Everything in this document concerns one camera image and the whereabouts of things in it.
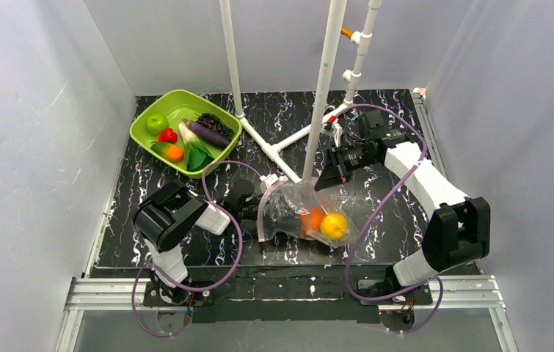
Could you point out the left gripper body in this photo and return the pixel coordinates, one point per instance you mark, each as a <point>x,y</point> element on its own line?
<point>267,213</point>

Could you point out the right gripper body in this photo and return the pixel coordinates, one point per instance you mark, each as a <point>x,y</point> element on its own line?
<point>337,163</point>

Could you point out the clear zip top bag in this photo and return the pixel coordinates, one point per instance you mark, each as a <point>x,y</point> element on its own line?
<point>304,197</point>

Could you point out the fake orange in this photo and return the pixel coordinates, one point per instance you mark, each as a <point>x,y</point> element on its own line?
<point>311,220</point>

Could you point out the fake bok choy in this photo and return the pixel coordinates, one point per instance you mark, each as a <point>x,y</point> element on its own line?
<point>198,156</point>

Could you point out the fake purple eggplant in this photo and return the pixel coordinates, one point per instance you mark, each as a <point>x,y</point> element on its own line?
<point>213,138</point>

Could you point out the fake dark grapes bunch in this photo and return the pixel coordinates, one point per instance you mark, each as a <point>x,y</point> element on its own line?
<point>211,121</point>

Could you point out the fake mango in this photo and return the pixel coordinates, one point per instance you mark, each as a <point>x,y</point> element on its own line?
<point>168,151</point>

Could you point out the fake red tomato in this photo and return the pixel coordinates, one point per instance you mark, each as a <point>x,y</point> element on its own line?
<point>167,135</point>

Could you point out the fake green apple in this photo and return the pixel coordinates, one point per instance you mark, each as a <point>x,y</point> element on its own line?
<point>155,124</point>

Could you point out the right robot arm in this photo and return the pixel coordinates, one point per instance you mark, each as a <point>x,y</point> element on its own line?
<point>458,230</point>

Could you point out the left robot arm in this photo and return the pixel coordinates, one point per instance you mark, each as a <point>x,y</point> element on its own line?
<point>167,216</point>

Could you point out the fake yellow pear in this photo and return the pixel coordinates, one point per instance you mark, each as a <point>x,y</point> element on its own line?
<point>334,226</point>

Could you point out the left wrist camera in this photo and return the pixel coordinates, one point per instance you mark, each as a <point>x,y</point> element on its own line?
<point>267,181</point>

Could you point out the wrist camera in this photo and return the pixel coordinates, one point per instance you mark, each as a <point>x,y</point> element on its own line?
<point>267,181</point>
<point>333,129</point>

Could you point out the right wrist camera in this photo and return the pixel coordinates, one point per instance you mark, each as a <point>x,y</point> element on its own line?
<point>333,129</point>

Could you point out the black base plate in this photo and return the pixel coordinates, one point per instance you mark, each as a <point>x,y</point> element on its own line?
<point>281,293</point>

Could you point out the white PVC pipe frame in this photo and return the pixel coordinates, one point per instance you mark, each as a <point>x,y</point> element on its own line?
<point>333,32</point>

